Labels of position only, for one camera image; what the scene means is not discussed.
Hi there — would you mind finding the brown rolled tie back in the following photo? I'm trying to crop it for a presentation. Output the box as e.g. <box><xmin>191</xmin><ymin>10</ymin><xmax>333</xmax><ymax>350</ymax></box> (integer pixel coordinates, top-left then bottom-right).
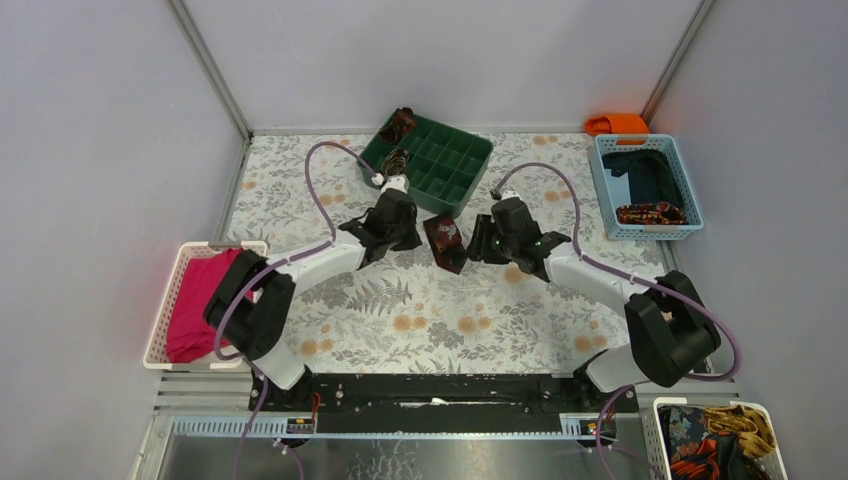
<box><xmin>378</xmin><ymin>107</ymin><xmax>418</xmax><ymax>145</ymax></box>

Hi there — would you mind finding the white basket left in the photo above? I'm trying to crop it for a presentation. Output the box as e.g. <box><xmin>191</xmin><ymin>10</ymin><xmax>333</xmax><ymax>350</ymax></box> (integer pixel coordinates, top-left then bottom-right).
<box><xmin>143</xmin><ymin>240</ymin><xmax>269</xmax><ymax>371</ymax></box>

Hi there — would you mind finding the striped rolled tie in tray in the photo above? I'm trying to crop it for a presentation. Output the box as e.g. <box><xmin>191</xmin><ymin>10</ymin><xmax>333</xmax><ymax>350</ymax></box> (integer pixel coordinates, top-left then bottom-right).
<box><xmin>380</xmin><ymin>148</ymin><xmax>413</xmax><ymax>177</ymax></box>

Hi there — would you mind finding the orange cloth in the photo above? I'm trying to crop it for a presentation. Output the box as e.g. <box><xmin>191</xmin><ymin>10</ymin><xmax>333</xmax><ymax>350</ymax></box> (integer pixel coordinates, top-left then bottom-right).
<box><xmin>584</xmin><ymin>113</ymin><xmax>650</xmax><ymax>145</ymax></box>

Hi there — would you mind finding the magenta cloth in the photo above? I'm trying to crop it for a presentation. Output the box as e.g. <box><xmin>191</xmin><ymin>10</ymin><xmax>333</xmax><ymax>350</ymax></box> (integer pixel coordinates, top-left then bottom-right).
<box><xmin>165</xmin><ymin>248</ymin><xmax>244</xmax><ymax>363</ymax></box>

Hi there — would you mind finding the green compartment organizer tray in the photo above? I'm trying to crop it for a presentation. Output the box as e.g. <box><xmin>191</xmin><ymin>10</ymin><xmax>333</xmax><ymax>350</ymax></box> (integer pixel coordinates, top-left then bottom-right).
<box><xmin>360</xmin><ymin>115</ymin><xmax>493</xmax><ymax>217</ymax></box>

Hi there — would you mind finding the colourful patterned tie in basket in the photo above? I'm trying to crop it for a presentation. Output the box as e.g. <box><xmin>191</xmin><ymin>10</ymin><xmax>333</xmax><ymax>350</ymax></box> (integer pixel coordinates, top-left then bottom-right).
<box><xmin>616</xmin><ymin>202</ymin><xmax>687</xmax><ymax>225</ymax></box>

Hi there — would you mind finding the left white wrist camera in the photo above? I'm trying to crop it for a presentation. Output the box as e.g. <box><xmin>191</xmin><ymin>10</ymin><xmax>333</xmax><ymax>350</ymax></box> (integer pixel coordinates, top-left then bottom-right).
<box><xmin>371</xmin><ymin>173</ymin><xmax>409</xmax><ymax>194</ymax></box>

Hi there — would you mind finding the dark red patterned tie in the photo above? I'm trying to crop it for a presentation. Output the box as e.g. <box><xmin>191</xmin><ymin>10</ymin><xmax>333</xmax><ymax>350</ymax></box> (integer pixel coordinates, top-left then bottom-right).
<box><xmin>423</xmin><ymin>214</ymin><xmax>467</xmax><ymax>275</ymax></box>

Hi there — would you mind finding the orange black floral tie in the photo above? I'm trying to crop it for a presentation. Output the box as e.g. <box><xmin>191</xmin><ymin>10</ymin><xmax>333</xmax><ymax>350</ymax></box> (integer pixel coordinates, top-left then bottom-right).
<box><xmin>658</xmin><ymin>405</ymin><xmax>751</xmax><ymax>479</ymax></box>

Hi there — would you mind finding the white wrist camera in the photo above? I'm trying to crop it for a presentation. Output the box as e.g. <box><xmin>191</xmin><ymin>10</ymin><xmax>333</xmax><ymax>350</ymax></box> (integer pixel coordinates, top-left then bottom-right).
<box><xmin>371</xmin><ymin>173</ymin><xmax>409</xmax><ymax>194</ymax></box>
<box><xmin>490</xmin><ymin>189</ymin><xmax>521</xmax><ymax>202</ymax></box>

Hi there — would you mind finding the light blue plastic basket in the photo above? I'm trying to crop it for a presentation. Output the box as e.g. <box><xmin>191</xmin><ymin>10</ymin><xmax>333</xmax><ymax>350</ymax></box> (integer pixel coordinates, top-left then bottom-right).
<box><xmin>589</xmin><ymin>134</ymin><xmax>705</xmax><ymax>241</ymax></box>

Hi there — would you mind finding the white basket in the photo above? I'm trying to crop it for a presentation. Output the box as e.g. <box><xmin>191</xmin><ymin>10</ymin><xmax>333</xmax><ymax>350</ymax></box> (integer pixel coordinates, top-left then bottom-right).
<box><xmin>640</xmin><ymin>397</ymin><xmax>787</xmax><ymax>479</ymax></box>
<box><xmin>143</xmin><ymin>240</ymin><xmax>269</xmax><ymax>371</ymax></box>

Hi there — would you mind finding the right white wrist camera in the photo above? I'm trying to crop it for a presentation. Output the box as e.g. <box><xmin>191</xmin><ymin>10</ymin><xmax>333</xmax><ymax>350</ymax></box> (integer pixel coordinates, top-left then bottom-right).
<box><xmin>490</xmin><ymin>189</ymin><xmax>521</xmax><ymax>202</ymax></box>

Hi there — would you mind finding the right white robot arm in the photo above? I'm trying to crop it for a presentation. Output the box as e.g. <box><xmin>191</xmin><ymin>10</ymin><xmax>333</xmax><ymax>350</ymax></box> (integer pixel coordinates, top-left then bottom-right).
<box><xmin>469</xmin><ymin>196</ymin><xmax>721</xmax><ymax>412</ymax></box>

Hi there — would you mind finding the purple cable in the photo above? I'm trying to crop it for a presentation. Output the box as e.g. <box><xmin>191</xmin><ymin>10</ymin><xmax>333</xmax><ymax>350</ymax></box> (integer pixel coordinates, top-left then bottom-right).
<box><xmin>211</xmin><ymin>140</ymin><xmax>383</xmax><ymax>480</ymax></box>
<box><xmin>490</xmin><ymin>162</ymin><xmax>743</xmax><ymax>480</ymax></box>

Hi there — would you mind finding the white basket bottom right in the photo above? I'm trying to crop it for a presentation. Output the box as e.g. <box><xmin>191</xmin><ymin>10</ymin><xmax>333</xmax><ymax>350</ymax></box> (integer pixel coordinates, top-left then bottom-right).
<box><xmin>640</xmin><ymin>397</ymin><xmax>787</xmax><ymax>479</ymax></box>

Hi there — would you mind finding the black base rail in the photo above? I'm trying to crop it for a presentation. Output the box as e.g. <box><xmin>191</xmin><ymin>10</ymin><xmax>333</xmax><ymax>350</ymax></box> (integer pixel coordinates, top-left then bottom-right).
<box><xmin>248</xmin><ymin>373</ymin><xmax>609</xmax><ymax>435</ymax></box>

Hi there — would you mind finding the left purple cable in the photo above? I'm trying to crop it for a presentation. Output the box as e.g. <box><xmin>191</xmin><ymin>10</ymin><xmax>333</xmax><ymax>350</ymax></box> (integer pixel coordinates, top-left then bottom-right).
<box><xmin>211</xmin><ymin>140</ymin><xmax>383</xmax><ymax>480</ymax></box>

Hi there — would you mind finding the dark navy cloth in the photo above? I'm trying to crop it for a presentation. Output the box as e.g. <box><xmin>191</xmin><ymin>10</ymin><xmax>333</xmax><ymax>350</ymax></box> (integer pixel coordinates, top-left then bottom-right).
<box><xmin>602</xmin><ymin>149</ymin><xmax>683</xmax><ymax>208</ymax></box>

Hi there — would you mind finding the gold yellow tie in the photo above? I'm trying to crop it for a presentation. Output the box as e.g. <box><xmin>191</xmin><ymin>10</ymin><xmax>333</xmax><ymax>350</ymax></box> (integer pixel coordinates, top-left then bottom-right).
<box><xmin>704</xmin><ymin>405</ymin><xmax>778</xmax><ymax>459</ymax></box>

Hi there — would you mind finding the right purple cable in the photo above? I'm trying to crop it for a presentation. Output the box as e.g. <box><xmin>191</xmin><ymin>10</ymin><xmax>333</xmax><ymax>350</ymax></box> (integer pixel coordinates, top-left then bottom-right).
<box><xmin>490</xmin><ymin>162</ymin><xmax>743</xmax><ymax>480</ymax></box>

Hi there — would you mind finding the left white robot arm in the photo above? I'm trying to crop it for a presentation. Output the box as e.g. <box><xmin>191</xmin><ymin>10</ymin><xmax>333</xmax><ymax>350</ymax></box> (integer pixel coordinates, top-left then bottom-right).
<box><xmin>203</xmin><ymin>188</ymin><xmax>421</xmax><ymax>411</ymax></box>

